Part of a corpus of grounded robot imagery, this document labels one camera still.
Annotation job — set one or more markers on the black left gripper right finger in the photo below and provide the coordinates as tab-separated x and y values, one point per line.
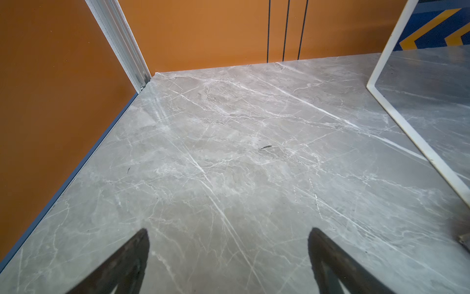
336	271

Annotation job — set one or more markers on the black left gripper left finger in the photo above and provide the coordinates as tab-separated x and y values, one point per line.
122	273

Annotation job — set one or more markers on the white metal shelf rack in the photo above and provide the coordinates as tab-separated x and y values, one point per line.
422	80

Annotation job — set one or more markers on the aluminium corner post left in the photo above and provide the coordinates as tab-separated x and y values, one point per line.
113	23

